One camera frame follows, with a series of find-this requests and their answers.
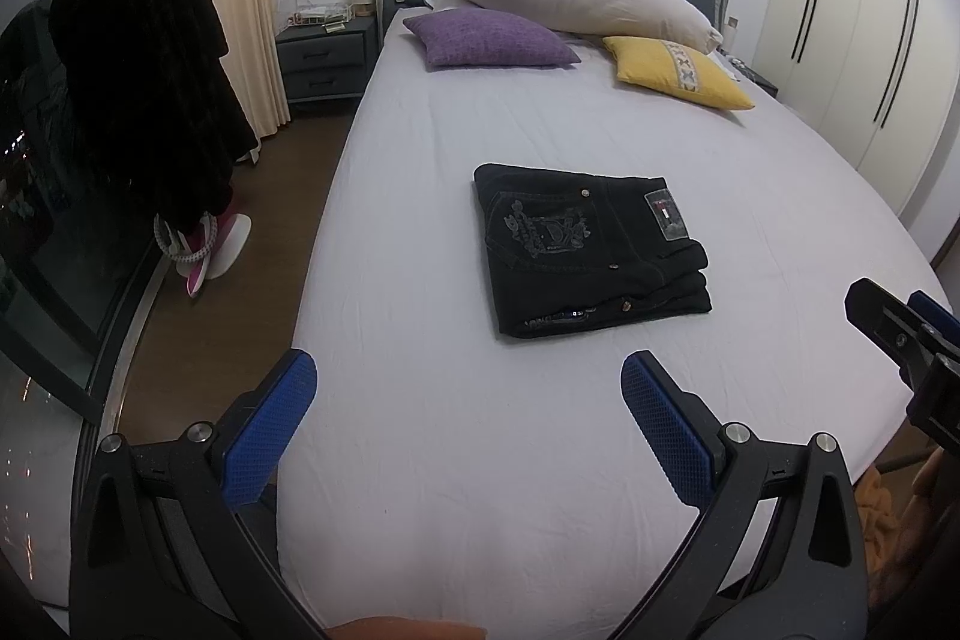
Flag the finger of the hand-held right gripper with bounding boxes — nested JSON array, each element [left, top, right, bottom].
[[906, 290, 960, 356], [844, 278, 938, 386]]

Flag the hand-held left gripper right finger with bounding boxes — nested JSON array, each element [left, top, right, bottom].
[[607, 350, 871, 640]]

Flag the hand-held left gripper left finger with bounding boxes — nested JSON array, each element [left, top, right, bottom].
[[69, 347, 331, 640]]

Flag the black pants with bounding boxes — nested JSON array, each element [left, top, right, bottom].
[[472, 162, 713, 341]]

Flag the person's left hand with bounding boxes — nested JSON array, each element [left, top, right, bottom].
[[326, 616, 488, 640]]

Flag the orange cloth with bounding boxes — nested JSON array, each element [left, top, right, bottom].
[[855, 452, 960, 611]]

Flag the white bed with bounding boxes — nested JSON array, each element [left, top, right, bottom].
[[274, 21, 957, 633]]

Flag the pink white garment steamer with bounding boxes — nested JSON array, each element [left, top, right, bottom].
[[154, 209, 254, 298]]

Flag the glass window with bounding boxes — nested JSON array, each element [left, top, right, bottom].
[[0, 0, 170, 581]]

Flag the dark nightstand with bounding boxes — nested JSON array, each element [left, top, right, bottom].
[[716, 51, 781, 97]]

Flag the white wardrobe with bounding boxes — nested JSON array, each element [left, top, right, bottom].
[[750, 0, 960, 266]]

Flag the yellow pillow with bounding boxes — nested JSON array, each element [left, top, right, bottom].
[[602, 35, 755, 111]]

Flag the grey nightstand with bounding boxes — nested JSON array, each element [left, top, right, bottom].
[[274, 15, 378, 105]]

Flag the dark hanging clothes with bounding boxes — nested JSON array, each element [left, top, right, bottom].
[[49, 0, 260, 236]]

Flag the clear plastic organiser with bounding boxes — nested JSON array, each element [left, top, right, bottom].
[[274, 0, 353, 30]]

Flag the cream curtain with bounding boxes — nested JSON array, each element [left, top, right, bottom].
[[196, 0, 292, 140]]

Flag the purple pillow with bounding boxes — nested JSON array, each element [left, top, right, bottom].
[[403, 7, 582, 70]]

